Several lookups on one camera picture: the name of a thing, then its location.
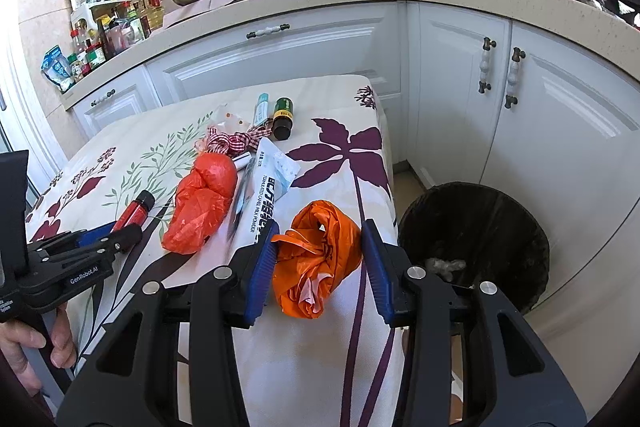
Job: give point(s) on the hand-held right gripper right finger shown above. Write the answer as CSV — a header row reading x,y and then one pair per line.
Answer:
x,y
376,272

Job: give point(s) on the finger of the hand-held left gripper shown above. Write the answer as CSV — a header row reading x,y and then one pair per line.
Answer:
x,y
95,234
122,239

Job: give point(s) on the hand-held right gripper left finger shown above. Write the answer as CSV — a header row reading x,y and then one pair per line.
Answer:
x,y
261,272

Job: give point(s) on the small red bottle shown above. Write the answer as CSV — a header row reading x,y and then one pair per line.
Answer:
x,y
131,214

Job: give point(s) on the orange plastic bag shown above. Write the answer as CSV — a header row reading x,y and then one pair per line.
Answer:
x,y
315,252

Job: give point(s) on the grey foil packet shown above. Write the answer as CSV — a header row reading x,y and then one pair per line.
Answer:
x,y
241,202

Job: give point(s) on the white powder sachet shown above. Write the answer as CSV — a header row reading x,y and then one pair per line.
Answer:
x,y
274,184

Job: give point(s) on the red plastic bag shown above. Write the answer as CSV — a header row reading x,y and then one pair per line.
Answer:
x,y
205,197

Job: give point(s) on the black round stool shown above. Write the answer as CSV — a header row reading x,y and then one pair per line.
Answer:
x,y
480,227

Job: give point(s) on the red checkered ribbon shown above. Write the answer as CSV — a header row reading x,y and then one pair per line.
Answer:
x,y
235,141

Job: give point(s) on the white orange printed wrapper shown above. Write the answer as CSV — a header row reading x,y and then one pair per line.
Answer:
x,y
227,119

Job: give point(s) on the person's left hand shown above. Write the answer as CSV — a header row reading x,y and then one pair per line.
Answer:
x,y
62,337

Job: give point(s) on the crumpled clear plastic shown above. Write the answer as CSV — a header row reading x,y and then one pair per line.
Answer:
x,y
444,266

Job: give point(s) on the green yellow label bottle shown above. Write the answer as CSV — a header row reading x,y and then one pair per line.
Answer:
x,y
282,119

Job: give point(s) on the teal tube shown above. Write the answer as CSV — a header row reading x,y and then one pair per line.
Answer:
x,y
260,107

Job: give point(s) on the blue snack packet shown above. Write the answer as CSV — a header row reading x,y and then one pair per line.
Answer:
x,y
56,69

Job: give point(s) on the group of condiment bottles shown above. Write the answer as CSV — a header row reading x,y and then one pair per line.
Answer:
x,y
120,24

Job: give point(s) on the white kitchen cabinet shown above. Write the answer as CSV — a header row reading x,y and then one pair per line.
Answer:
x,y
320,52

